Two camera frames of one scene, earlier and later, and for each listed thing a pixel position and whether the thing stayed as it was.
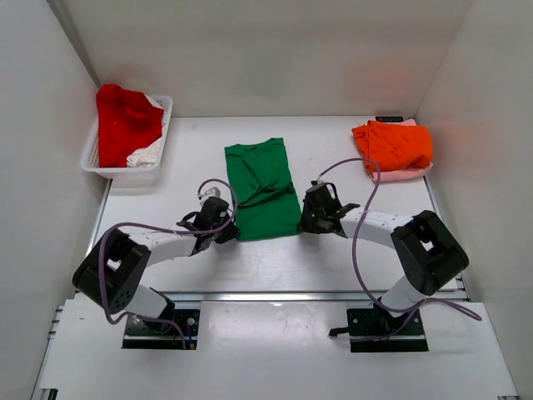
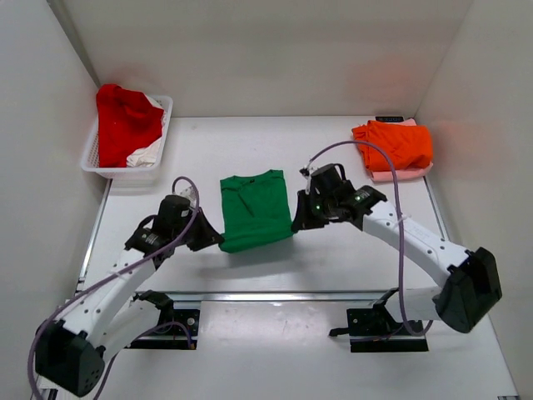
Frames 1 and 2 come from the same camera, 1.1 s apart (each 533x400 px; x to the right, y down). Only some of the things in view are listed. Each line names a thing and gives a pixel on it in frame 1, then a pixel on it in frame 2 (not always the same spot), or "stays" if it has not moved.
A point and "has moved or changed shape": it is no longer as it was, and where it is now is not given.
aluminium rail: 266,296 stays
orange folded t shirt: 394,146 stays
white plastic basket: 127,176 stays
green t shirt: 263,189 has moved or changed shape
